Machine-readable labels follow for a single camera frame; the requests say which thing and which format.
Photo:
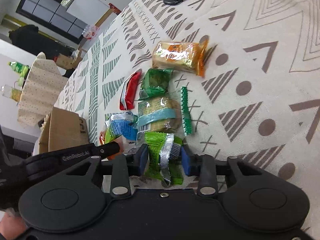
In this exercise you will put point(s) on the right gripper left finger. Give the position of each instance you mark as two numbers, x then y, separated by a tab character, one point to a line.
140	160

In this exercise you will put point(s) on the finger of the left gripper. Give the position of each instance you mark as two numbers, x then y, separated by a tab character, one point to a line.
109	150

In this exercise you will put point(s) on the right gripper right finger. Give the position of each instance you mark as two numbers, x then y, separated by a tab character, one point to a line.
187	160

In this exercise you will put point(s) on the light green snack packet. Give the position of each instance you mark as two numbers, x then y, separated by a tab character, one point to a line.
164	153

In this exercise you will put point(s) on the blue green snack packet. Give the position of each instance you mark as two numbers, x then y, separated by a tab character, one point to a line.
121	124

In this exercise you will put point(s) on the teal band cookie pack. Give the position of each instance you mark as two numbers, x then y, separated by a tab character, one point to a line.
167	113

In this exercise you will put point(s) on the red white snack packet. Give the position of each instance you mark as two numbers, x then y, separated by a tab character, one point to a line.
128	92

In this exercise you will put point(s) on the dark green snack packet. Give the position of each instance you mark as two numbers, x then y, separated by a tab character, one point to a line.
155	83

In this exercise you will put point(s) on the orange cracker pack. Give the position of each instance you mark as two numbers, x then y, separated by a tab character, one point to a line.
182	56

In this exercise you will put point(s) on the person's left hand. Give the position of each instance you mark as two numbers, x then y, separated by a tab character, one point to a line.
15	179

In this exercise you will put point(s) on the person's right hand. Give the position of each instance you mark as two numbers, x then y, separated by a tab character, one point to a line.
12	226

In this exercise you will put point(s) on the brown cardboard box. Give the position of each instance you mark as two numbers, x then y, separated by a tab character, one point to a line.
63	129

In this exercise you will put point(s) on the dotted tablecloth table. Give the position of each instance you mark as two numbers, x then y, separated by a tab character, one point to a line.
43	85

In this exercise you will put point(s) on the patterned bed cover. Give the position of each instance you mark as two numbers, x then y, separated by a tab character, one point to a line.
259	98

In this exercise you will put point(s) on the green bottle on table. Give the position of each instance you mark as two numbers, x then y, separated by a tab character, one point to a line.
21	69

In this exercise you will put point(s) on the water bottle pack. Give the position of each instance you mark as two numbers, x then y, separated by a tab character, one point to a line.
90	31

